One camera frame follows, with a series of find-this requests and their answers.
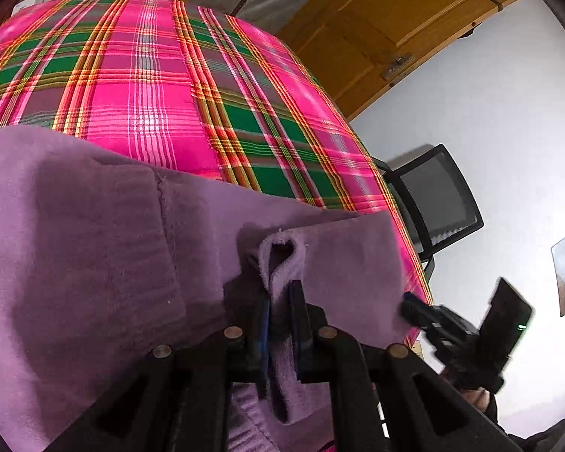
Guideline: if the purple fleece garment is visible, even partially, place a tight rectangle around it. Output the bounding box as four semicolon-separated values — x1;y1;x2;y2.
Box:
0;125;409;451

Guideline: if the operator right hand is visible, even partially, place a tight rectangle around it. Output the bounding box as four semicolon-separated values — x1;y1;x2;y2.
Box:
460;388;491;412

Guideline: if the black mesh office chair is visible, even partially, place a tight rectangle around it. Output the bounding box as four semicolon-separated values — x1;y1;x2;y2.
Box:
373;144;484;281

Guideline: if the wooden door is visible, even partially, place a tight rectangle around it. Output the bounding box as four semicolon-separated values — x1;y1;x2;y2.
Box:
277;0;518;121

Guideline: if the pink green plaid bedsheet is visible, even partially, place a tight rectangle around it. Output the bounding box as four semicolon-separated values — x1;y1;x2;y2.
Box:
0;0;435;349

